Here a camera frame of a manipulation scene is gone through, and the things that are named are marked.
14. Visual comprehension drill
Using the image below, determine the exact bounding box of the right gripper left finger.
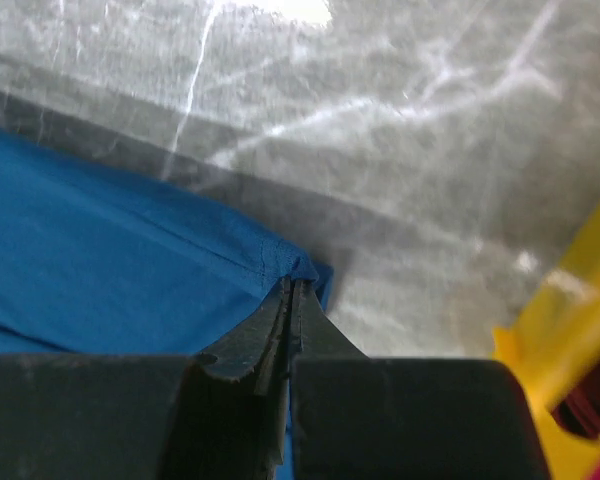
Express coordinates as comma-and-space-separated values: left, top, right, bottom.
159, 278, 292, 479

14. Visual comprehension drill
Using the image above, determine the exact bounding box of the yellow plastic bin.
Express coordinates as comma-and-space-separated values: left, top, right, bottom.
493, 203, 600, 479

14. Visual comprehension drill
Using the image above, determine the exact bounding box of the dark red t-shirt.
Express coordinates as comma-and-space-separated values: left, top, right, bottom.
552, 368, 600, 440

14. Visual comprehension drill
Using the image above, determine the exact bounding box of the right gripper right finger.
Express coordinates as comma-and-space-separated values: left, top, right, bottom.
290, 280, 367, 362

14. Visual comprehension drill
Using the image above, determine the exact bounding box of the blue t-shirt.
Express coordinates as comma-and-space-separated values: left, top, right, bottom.
0, 130, 333, 479

